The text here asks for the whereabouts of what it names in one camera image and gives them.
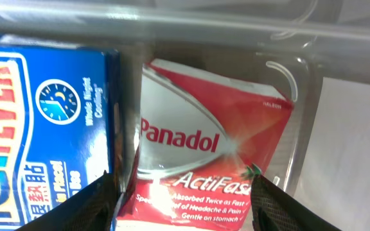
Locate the red Panadol ActiFast box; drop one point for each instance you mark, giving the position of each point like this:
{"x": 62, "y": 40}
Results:
{"x": 202, "y": 139}

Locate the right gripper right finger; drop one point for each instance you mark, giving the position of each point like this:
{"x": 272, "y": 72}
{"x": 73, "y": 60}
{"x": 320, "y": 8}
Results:
{"x": 274, "y": 210}

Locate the blue Cool Fever box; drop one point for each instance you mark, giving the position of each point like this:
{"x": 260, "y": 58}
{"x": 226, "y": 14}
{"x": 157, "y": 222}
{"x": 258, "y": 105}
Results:
{"x": 55, "y": 123}

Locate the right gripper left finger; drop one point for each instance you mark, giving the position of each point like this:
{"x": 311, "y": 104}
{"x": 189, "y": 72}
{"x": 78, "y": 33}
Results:
{"x": 92, "y": 208}

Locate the clear plastic container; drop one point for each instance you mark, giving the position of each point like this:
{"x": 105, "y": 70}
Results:
{"x": 324, "y": 151}

